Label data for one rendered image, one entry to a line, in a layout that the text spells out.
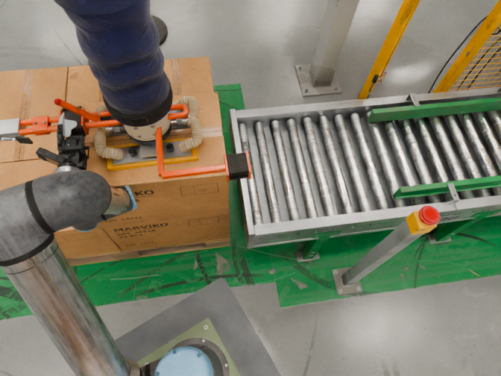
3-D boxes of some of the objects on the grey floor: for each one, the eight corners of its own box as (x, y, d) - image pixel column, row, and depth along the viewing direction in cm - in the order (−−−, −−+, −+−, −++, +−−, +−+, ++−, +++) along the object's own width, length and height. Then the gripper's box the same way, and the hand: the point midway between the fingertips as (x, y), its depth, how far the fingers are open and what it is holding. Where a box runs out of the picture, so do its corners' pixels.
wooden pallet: (212, 113, 271) (212, 99, 258) (229, 245, 228) (229, 238, 216) (38, 128, 259) (27, 115, 246) (21, 272, 216) (8, 266, 203)
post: (350, 274, 224) (431, 208, 135) (353, 285, 221) (438, 226, 132) (339, 275, 224) (413, 210, 134) (342, 287, 221) (419, 228, 131)
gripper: (91, 179, 133) (93, 130, 142) (77, 158, 120) (80, 106, 130) (66, 181, 132) (69, 132, 141) (48, 161, 120) (54, 108, 129)
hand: (65, 122), depth 135 cm, fingers open, 8 cm apart
